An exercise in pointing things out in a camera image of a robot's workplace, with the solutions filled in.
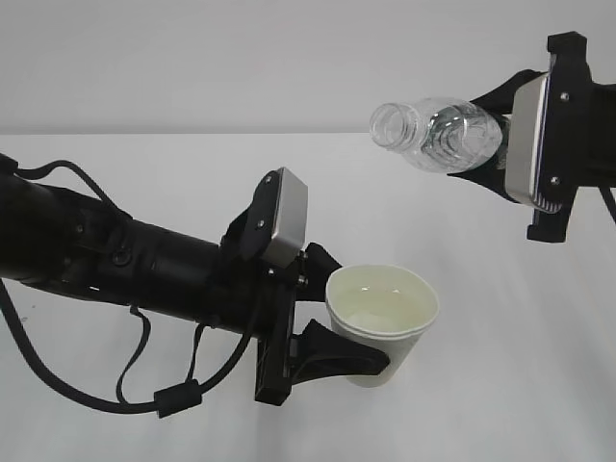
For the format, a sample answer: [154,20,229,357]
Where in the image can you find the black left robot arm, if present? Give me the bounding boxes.
[1,157,390,417]

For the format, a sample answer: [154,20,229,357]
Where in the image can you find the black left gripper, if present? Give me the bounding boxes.
[192,241,390,405]

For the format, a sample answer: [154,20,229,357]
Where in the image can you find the black left camera cable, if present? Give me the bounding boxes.
[0,161,256,420]

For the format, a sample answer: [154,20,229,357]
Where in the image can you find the white paper cup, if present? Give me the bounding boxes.
[325,264,440,388]

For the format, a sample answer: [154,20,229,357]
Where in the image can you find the black camera cable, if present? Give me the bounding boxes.
[599,186,616,225]
[0,161,256,420]

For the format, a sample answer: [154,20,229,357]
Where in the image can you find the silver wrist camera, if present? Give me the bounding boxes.
[504,72,562,214]
[240,167,308,269]

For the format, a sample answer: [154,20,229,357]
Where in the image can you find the black right camera cable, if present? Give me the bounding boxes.
[599,186,616,225]

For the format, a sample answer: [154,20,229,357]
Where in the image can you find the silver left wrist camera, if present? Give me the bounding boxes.
[240,167,308,269]

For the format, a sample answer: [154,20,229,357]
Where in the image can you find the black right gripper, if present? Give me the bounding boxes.
[448,32,615,242]

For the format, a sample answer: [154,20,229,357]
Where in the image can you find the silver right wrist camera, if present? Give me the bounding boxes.
[504,72,562,214]

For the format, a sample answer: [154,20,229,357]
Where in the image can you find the clear green-label water bottle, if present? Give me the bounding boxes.
[370,97,509,174]

